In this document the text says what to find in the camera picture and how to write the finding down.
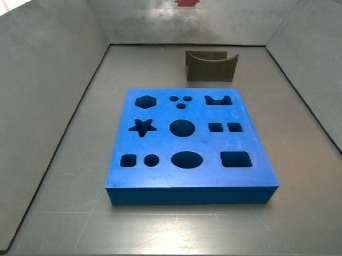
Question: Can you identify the red rectangular block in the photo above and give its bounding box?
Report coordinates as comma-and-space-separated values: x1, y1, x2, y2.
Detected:
177, 0, 201, 7

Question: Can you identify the blue shape sorting board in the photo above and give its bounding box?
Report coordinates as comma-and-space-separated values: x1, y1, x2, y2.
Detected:
106, 88, 279, 205

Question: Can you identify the black curved fixture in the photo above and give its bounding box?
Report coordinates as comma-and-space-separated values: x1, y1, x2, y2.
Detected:
186, 51, 239, 82

